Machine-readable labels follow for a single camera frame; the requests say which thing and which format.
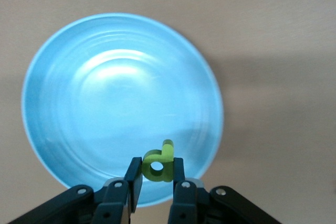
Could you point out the brown table cover sheet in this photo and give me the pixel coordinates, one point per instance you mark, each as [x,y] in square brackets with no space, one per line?
[262,24]

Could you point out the green letter p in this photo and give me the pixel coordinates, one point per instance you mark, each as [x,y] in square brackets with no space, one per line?
[168,161]

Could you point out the blue plate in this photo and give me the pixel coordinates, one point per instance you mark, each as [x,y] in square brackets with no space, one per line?
[118,103]

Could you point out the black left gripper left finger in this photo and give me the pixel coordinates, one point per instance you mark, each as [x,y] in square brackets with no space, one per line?
[115,203]

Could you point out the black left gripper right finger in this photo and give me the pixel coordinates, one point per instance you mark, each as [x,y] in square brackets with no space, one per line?
[189,203]

